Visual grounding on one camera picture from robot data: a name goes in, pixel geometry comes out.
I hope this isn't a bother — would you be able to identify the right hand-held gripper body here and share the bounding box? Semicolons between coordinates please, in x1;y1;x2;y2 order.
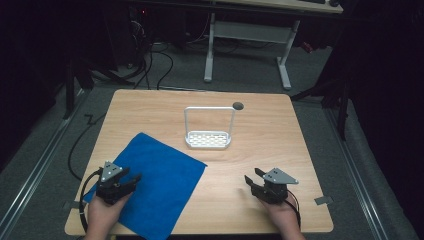
250;167;300;205

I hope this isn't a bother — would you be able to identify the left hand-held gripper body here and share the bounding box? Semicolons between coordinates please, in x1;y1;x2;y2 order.
95;161;134;205

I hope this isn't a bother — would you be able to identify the blue cloth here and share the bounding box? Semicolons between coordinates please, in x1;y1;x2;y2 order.
83;132;208;240

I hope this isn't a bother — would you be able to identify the person's right hand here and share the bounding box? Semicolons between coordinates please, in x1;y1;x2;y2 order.
260;194;302;234

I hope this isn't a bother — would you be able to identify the person's left hand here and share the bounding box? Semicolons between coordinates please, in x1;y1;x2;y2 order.
86;192;133;234

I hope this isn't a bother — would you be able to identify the grey tape piece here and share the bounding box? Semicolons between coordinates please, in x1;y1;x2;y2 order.
314;195;335;206
62;200;81;211

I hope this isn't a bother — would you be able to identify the black metal stand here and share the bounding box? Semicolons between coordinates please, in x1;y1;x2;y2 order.
62;58;134;121
289;74;352;142

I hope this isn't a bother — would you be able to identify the white-framed wooden desk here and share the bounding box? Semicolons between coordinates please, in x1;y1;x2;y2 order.
126;0;344;91

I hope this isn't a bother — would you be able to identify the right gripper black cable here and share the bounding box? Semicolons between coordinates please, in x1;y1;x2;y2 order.
286;189;303;229

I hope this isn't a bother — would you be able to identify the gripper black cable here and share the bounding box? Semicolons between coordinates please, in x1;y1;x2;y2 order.
78;168;103;233
286;189;303;229

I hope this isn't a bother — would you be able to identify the black floor cable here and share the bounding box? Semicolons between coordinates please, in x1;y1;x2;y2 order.
67;113;108;182

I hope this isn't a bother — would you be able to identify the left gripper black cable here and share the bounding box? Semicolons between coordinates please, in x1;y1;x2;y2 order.
78;168;103;233

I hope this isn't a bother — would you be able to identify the white rack with tall handle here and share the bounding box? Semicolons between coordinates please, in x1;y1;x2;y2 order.
183;105;236;150

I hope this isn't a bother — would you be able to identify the metal floor rail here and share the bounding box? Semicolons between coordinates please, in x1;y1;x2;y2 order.
323;107;389;240
0;88;88;240

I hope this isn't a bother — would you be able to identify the bundle of black floor cables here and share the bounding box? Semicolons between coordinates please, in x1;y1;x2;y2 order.
131;19;175;91

